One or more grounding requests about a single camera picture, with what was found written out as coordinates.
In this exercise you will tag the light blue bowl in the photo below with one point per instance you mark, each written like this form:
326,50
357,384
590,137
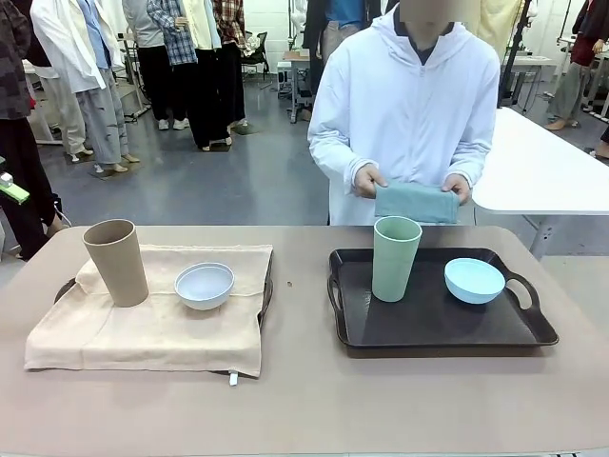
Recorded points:
471,290

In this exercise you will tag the tall brown cup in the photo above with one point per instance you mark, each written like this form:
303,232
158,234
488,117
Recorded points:
119,271

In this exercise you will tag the black stand pole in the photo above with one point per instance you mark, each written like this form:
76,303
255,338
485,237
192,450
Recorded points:
511,52

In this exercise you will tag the white bowl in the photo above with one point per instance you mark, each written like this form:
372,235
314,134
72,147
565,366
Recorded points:
204,295

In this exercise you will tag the person's left hand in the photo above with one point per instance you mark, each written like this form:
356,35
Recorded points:
460,186

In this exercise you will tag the person's right forearm white sleeve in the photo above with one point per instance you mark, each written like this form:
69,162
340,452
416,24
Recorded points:
333,162

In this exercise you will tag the black office chair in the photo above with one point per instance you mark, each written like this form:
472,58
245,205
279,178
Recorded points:
257,52

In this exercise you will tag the teal cloth mat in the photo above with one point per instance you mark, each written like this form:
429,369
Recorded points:
414,202

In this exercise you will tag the beige cloth mat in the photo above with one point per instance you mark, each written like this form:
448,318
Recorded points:
143,333

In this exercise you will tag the mannequin white jacket beige trousers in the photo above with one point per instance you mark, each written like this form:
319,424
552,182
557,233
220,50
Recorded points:
71,57

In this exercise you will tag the grey workbench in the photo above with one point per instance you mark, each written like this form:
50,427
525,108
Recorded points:
300,90

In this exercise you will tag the tall green cup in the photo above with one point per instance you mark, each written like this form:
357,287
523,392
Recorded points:
395,271

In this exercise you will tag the mannequin cream vest black skirt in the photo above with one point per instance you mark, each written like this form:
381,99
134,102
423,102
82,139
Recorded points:
214,95

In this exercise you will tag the mannequin in plaid shirt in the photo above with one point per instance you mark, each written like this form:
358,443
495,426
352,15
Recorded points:
166,85

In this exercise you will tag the dark brown serving tray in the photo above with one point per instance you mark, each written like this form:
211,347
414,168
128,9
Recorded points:
428,323
269,297

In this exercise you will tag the person's left forearm white sleeve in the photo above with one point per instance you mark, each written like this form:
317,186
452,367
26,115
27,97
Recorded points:
471,162

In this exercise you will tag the person's right hand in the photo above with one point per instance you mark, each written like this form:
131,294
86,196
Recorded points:
366,183

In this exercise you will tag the person in white jacket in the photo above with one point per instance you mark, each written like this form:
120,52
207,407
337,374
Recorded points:
404,95

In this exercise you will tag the white side table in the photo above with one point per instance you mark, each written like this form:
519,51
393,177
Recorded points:
547,195

